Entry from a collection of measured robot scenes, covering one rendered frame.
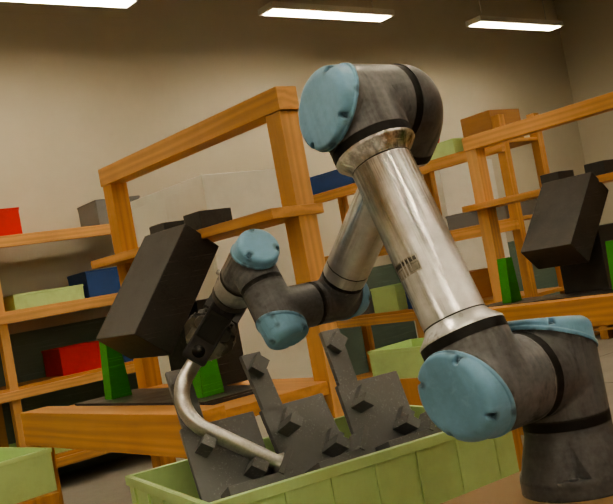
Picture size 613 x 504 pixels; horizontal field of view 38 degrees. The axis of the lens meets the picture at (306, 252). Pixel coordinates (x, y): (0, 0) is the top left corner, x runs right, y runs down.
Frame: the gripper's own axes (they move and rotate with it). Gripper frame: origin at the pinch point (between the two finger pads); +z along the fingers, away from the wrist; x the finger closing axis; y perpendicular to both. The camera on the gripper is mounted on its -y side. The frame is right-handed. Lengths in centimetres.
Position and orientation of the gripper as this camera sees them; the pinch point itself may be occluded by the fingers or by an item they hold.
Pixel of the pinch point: (199, 354)
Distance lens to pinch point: 174.6
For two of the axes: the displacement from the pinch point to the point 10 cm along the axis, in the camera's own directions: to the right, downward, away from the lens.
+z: -3.5, 5.5, 7.6
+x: -8.6, -5.0, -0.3
